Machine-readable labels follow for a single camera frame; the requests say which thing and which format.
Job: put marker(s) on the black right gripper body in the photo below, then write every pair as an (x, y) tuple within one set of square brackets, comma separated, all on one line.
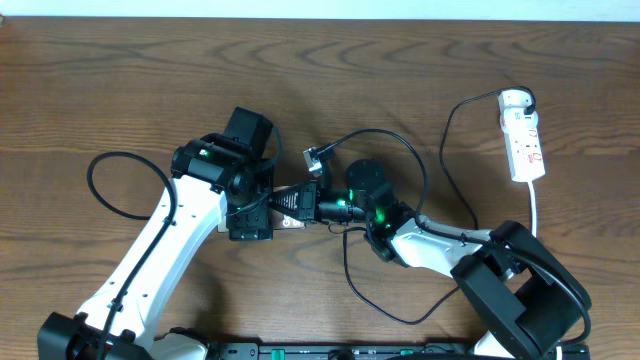
[(323, 207)]

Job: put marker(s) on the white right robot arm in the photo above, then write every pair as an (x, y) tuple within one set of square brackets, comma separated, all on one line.
[(531, 305)]

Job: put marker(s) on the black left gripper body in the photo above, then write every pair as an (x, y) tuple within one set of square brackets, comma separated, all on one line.
[(250, 230)]

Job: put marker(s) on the white power strip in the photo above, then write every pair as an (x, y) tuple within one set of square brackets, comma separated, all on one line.
[(519, 125)]

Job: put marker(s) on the silver smartphone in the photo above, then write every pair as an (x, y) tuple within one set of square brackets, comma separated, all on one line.
[(278, 220)]

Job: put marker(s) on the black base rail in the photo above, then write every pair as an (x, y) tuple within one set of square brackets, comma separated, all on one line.
[(254, 351)]

